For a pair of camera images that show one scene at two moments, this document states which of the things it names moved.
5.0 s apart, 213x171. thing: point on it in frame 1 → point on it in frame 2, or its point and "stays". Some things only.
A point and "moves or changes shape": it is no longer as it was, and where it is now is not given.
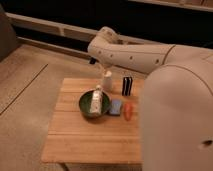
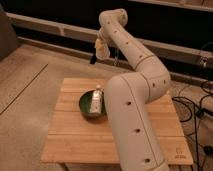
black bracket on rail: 93,60 stays
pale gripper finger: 102,69 → 98,43
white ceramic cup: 107,83 moves or changes shape
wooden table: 75,138 stays
